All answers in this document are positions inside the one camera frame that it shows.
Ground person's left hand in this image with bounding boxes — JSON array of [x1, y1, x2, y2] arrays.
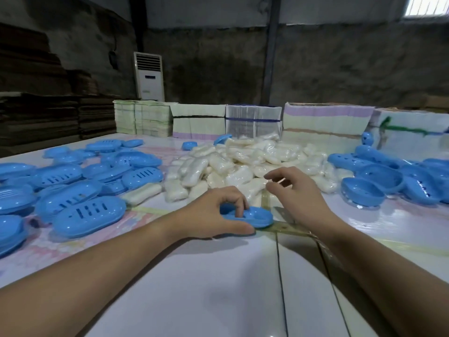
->
[[163, 185, 256, 241]]

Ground person's right hand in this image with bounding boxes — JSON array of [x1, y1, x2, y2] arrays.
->
[[263, 166, 346, 240]]

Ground clear plastic bag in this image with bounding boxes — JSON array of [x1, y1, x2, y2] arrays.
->
[[258, 192, 318, 240]]

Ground blue slotted plastic base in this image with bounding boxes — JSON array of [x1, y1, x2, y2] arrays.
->
[[220, 203, 274, 229]]

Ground pile of white soaps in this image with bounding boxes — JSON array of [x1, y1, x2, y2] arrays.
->
[[121, 133, 355, 207]]

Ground pile of blue plastic lids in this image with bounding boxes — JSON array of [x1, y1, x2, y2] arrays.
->
[[327, 145, 449, 208]]

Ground pile of blue slotted lids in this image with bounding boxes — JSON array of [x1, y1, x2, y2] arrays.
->
[[0, 138, 165, 258]]

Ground person's right forearm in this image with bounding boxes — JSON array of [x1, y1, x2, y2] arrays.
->
[[322, 224, 449, 337]]

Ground person's left forearm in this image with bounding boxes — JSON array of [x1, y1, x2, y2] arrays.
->
[[0, 220, 183, 337]]

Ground row of stacked flat cartons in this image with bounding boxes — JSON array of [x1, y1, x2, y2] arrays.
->
[[170, 103, 227, 141]]

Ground silver sheet bundle, blue band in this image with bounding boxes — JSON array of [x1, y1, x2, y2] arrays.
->
[[225, 105, 283, 139]]

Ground stack of greenish paper sheets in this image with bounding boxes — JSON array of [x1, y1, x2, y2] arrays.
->
[[113, 99, 174, 138]]

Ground white sheet stack, green mark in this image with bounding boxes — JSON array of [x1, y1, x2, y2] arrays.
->
[[368, 108, 449, 160]]

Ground white standing air conditioner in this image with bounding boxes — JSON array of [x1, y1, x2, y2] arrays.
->
[[133, 51, 166, 102]]

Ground dark metal pillar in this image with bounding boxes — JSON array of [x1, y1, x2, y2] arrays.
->
[[259, 0, 282, 106], [129, 0, 148, 52]]

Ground brown cardboard box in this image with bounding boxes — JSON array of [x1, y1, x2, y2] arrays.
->
[[420, 95, 449, 110]]

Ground stacks of brown cardboard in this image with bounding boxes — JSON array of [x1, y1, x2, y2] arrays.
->
[[0, 22, 118, 157]]

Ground barred window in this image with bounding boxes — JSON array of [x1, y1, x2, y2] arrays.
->
[[403, 0, 449, 19]]

